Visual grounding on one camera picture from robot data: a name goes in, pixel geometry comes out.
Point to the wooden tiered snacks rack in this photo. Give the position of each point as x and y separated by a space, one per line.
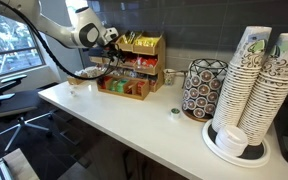
143 57

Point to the patterned paper cup stack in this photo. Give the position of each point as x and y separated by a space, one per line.
243 69
268 93

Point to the white round cup tray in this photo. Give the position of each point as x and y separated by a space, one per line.
252 157

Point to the single green coffee pod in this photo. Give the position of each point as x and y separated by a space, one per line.
174 113

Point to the right patterned paper cup stack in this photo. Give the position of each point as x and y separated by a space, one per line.
268 93

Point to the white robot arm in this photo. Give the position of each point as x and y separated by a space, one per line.
87 32

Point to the grey office chair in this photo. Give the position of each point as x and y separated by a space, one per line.
16 105

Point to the left patterned paper cup stack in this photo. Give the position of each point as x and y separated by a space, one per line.
243 69

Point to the small patterned cup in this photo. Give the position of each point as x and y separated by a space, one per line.
169 76

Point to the black wire coffee pod holder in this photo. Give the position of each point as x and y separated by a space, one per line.
202 87

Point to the small wooden tray with packets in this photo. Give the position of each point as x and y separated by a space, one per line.
89 72

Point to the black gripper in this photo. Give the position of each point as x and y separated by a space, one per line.
113 54

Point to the stack of white cup lids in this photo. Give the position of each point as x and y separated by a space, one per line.
231 140

